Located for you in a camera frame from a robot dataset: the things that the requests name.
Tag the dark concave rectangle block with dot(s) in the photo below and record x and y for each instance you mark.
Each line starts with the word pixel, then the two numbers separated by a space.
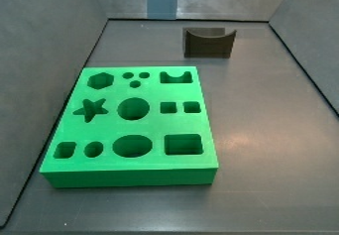
pixel 207 42

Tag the green shape sorter board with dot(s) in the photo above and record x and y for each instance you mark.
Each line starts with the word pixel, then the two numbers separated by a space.
pixel 135 129

